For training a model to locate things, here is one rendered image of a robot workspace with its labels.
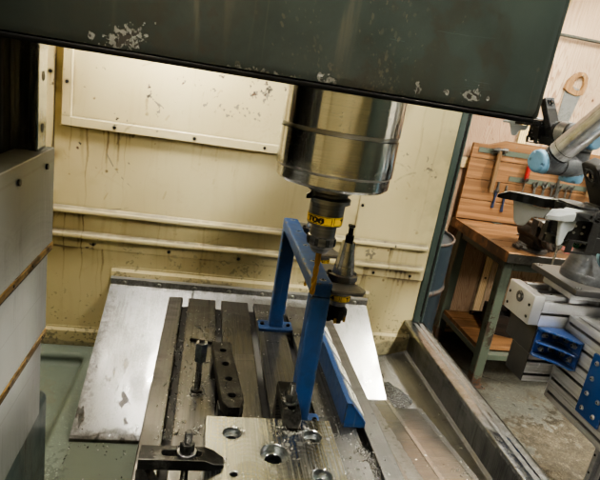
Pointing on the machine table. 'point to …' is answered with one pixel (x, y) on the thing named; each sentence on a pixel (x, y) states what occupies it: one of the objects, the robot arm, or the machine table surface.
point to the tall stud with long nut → (199, 364)
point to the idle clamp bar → (219, 366)
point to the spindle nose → (339, 141)
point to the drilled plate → (240, 462)
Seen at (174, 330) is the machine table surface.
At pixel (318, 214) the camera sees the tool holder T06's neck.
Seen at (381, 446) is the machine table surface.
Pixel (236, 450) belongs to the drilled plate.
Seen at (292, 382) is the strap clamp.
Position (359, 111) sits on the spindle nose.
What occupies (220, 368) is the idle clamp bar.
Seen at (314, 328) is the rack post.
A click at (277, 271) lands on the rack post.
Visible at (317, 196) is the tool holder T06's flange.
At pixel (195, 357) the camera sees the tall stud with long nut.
